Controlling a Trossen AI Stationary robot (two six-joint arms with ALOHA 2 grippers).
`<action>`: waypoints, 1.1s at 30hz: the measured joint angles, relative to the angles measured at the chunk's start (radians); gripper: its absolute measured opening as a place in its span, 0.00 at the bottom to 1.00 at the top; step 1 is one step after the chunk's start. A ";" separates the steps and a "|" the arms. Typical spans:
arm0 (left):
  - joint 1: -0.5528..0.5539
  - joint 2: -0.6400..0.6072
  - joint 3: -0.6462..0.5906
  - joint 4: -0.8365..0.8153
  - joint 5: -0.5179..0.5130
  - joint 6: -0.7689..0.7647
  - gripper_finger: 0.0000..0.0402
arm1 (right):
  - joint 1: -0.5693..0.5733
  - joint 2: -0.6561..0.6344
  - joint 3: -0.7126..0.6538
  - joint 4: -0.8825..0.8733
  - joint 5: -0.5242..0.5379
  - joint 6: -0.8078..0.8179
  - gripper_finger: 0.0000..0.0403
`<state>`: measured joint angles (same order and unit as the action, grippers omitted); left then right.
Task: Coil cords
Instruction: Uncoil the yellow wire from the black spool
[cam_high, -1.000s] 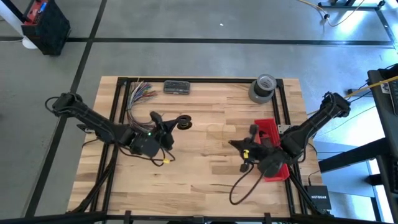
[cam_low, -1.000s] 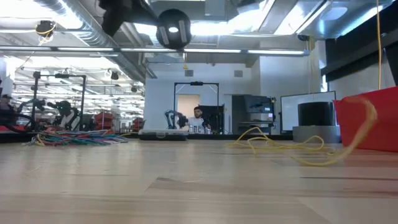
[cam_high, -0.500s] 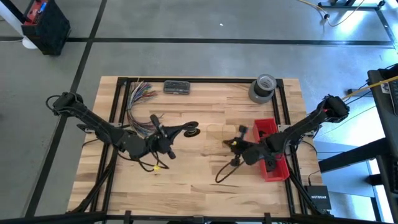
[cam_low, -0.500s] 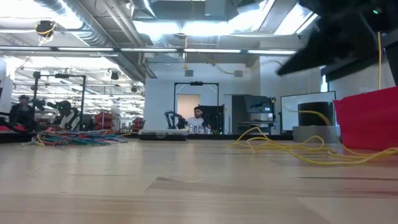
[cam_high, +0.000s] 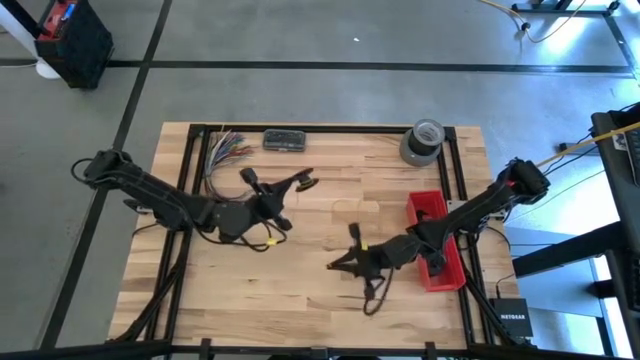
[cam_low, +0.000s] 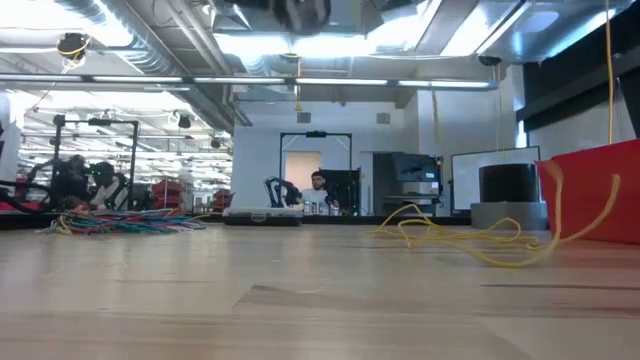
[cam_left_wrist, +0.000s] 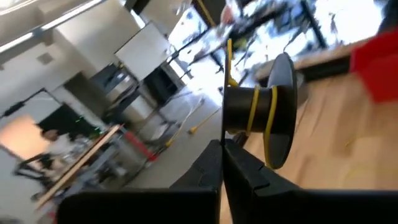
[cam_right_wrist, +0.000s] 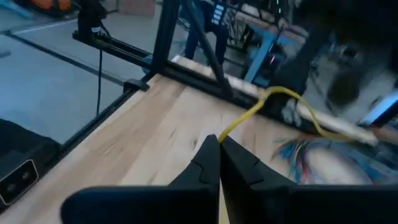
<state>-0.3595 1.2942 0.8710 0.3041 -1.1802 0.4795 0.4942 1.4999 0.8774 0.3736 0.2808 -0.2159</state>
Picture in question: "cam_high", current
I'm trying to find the black tape roll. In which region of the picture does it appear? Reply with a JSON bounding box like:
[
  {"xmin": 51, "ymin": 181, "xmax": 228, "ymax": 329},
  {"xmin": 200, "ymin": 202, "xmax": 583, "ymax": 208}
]
[{"xmin": 407, "ymin": 118, "xmax": 447, "ymax": 157}]

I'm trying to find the black Netgear network switch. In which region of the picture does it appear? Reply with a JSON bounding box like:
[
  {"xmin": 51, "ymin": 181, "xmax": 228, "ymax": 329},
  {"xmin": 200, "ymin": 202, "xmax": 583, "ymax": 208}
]
[{"xmin": 488, "ymin": 297, "xmax": 535, "ymax": 339}]

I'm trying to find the black tool bag red top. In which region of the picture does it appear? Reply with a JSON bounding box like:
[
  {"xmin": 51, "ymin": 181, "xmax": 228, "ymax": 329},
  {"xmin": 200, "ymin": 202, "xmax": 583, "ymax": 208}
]
[{"xmin": 33, "ymin": 0, "xmax": 116, "ymax": 91}]

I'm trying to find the grey tape roll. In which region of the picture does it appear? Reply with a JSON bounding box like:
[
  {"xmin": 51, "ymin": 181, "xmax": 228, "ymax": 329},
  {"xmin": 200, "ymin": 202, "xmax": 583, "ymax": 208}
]
[{"xmin": 398, "ymin": 133, "xmax": 442, "ymax": 169}]

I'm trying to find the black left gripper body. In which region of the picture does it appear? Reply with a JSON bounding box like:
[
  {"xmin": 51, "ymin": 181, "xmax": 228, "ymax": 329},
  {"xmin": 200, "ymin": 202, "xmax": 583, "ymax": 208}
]
[{"xmin": 238, "ymin": 166, "xmax": 294, "ymax": 232}]

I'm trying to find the black desk frame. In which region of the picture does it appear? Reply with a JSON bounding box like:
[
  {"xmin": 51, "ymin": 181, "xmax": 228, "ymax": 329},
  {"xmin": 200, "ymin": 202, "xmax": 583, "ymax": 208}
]
[{"xmin": 510, "ymin": 0, "xmax": 637, "ymax": 77}]

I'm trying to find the white and black tower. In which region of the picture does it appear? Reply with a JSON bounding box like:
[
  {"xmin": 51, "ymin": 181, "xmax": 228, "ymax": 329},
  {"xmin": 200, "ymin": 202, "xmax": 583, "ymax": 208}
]
[{"xmin": 0, "ymin": 0, "xmax": 62, "ymax": 81}]

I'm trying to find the clear plastic bit case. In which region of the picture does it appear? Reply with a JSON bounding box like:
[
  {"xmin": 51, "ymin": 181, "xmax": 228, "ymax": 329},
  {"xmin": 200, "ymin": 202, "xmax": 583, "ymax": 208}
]
[{"xmin": 262, "ymin": 128, "xmax": 308, "ymax": 154}]

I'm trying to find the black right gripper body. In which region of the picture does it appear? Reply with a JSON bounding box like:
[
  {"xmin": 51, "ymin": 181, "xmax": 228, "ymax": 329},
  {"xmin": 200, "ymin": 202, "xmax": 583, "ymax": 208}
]
[{"xmin": 348, "ymin": 222, "xmax": 424, "ymax": 301}]

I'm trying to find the red plastic bin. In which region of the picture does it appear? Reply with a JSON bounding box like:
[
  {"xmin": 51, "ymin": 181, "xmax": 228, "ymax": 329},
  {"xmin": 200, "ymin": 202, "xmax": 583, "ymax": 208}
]
[{"xmin": 405, "ymin": 189, "xmax": 467, "ymax": 293}]

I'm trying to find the black aluminium table frame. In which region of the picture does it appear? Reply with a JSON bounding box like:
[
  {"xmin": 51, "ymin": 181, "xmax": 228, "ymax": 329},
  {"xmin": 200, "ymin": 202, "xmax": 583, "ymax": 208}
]
[{"xmin": 0, "ymin": 121, "xmax": 640, "ymax": 360}]

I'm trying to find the taut yellow cable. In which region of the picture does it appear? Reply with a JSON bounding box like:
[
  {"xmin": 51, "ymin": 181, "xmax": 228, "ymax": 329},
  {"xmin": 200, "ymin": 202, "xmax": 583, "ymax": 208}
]
[{"xmin": 534, "ymin": 121, "xmax": 640, "ymax": 169}]

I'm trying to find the yellow extension cord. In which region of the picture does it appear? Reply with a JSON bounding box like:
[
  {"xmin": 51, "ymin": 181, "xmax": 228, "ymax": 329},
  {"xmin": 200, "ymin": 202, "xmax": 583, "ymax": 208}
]
[{"xmin": 478, "ymin": 0, "xmax": 590, "ymax": 46}]

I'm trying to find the multicoloured wire bundle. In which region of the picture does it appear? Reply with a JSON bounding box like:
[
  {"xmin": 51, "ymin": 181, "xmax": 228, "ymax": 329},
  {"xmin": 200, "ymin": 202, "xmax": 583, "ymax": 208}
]
[{"xmin": 201, "ymin": 128, "xmax": 257, "ymax": 204}]

